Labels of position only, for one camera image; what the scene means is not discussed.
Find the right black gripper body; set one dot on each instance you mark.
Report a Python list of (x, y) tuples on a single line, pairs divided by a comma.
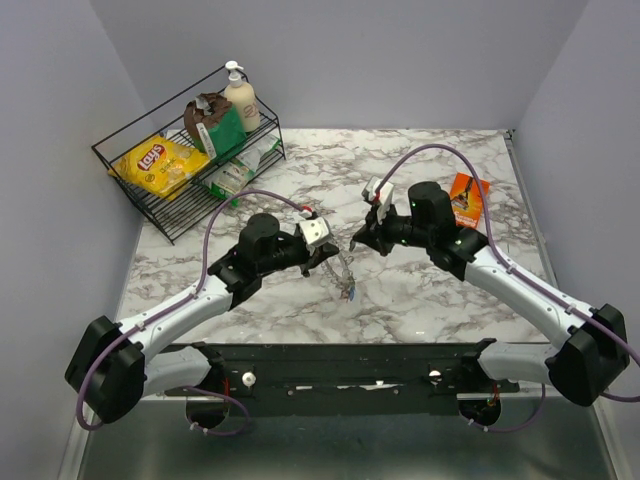
[(399, 230)]

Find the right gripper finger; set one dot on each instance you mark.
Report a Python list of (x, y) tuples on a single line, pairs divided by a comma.
[(376, 245), (366, 232)]

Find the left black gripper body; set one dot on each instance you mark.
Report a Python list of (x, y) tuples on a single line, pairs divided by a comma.
[(288, 255)]

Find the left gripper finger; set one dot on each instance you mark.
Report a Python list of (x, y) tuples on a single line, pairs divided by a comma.
[(309, 265), (325, 251)]

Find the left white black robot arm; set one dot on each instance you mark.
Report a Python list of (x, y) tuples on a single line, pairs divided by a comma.
[(118, 363)]

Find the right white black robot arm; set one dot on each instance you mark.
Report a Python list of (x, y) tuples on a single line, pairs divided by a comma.
[(582, 355)]

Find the orange small box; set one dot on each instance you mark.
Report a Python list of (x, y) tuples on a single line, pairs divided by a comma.
[(466, 200)]

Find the white green snack bag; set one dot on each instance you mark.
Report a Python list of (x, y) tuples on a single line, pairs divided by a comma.
[(234, 175)]

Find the brown green snack bag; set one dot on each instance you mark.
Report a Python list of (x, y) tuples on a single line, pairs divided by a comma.
[(214, 126)]

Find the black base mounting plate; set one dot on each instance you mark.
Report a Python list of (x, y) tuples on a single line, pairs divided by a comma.
[(350, 379)]

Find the yellow Lays chips bag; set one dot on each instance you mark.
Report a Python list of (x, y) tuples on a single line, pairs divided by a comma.
[(161, 167)]

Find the cream lotion pump bottle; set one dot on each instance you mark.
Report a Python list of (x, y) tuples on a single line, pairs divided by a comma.
[(242, 95)]

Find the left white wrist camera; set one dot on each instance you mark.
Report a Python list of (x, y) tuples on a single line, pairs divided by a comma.
[(315, 232)]

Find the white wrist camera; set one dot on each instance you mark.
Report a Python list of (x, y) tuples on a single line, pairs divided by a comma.
[(380, 196), (315, 232)]

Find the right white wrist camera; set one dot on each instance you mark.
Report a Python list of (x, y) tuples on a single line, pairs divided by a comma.
[(380, 196)]

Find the black wire rack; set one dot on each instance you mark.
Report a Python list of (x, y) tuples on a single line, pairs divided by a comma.
[(174, 218)]

